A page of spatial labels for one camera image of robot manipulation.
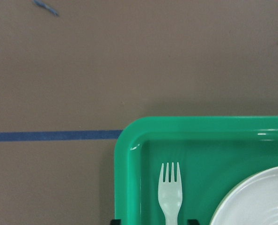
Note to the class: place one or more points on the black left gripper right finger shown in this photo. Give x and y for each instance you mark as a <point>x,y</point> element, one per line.
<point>192,222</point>

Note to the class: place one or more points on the white plastic fork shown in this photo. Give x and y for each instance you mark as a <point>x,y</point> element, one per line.
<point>170,193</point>

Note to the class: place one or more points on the blue tape strip crosswise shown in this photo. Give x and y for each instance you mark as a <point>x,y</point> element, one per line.
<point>59,135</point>

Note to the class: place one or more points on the white round plate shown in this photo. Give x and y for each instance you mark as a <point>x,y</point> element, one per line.
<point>254,201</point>

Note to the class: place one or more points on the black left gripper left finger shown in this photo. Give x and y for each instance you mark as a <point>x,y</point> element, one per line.
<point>116,222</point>

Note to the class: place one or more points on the green plastic tray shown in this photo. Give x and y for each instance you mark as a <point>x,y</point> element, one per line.
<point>214,154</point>

